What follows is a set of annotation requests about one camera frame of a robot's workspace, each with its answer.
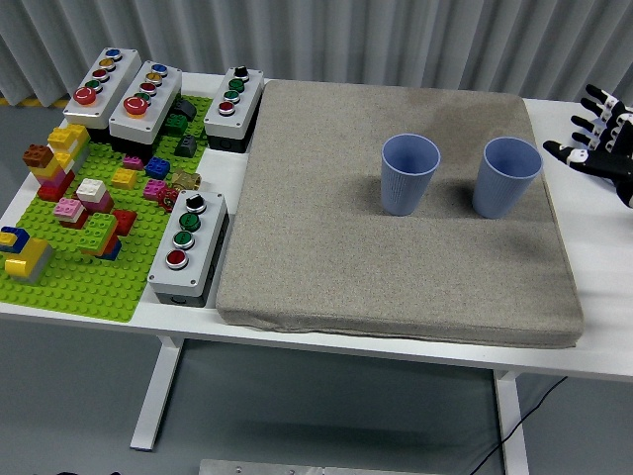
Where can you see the red toy brick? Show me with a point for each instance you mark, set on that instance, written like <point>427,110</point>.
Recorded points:
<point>124,221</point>

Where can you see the yellow white brick stack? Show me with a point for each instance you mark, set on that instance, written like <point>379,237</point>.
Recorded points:
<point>66,136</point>

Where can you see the dark grey sloped brick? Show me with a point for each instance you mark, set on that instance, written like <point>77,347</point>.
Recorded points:
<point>186,147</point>

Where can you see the grey curtain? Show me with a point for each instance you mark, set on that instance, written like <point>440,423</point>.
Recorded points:
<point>297,39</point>

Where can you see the white table leg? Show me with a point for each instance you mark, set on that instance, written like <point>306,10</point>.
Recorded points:
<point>158,391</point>
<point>512,425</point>

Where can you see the brown toy brick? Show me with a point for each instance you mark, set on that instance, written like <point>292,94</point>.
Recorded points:
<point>37,156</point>

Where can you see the four-button selector control box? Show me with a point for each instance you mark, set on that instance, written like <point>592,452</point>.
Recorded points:
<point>207,242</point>
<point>244,106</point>

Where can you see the yellow pink red brick stack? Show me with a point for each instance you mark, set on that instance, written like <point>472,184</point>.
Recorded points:
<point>52,183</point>

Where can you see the grey-brown mat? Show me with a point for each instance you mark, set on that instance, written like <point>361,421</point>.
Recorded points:
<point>346,257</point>

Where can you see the yellow black floor tape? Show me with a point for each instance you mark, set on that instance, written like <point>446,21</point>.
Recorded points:
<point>29,102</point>

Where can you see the blue ribbed cup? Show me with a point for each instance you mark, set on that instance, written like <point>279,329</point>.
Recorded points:
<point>504,193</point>
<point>408,190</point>

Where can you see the dark green toy brick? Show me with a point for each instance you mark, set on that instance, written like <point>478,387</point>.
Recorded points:
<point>175,123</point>

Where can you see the brass pipe fitting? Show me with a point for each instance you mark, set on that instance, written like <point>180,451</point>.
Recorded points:
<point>185,180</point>

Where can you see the blue toy brick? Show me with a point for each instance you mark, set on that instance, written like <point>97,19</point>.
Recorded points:
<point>157,168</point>

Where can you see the small magenta toy brick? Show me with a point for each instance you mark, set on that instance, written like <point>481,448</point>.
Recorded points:
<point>132,162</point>

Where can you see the green brick stack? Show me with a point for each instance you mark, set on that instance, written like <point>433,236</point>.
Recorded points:
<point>96,230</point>

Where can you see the green brick baseplate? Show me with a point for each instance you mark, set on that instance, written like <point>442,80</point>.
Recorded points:
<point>74,297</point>

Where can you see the white pink brick stack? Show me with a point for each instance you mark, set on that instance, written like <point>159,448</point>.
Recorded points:
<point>91,189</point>

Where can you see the yellow grey brick stack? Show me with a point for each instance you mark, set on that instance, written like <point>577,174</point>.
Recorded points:
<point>27,257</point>

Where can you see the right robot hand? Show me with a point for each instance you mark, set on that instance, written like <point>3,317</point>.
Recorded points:
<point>605,161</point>

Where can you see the five-button control box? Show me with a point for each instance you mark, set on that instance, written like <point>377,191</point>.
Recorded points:
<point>116,81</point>
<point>163,96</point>

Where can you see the grey curved toy brick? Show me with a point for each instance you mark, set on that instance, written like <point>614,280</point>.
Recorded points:
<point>187,108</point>

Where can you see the yellow toy brick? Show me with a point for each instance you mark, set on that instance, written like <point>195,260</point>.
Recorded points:
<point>123,178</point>

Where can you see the blue yellow brick stack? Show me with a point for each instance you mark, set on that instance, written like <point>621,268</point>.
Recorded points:
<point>17,232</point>

